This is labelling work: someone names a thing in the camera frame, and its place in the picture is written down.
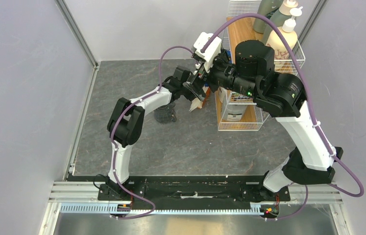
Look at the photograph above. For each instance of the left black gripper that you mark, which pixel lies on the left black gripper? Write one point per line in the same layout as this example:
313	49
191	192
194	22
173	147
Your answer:
190	97

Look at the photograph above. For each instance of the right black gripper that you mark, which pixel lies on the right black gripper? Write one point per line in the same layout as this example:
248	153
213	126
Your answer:
223	57

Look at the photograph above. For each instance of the clear glass carafe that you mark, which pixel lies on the clear glass carafe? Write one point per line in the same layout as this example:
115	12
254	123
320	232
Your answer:
168	121

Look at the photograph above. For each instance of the dark transparent coffee dripper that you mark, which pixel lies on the dark transparent coffee dripper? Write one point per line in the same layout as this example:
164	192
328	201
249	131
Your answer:
165	112

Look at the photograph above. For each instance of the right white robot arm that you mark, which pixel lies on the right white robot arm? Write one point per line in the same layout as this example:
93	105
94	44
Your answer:
283	96

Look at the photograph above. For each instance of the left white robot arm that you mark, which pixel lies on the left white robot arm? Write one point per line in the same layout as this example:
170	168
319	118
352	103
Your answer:
126	121

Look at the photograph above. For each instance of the stack of paper filters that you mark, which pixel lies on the stack of paper filters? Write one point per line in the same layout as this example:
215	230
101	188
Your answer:
197	103

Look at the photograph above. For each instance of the cream pump bottle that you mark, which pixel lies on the cream pump bottle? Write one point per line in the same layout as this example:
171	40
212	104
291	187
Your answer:
288	32

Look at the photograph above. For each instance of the dark green bottle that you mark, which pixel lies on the dark green bottle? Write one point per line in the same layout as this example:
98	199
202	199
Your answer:
267	9

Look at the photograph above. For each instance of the green pump bottle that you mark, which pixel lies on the green pump bottle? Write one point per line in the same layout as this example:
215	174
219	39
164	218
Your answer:
279	17

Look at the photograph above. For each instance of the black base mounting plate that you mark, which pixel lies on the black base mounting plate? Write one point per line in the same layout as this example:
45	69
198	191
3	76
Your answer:
191	192

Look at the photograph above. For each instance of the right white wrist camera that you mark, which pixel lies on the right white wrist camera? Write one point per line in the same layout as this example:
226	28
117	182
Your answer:
205	59

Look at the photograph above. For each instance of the white wire shelf rack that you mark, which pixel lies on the white wire shelf rack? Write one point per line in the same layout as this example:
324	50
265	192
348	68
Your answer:
241	30

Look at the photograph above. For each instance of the aluminium frame rail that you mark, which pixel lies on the aluminium frame rail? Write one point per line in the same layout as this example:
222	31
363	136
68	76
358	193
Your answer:
74	209

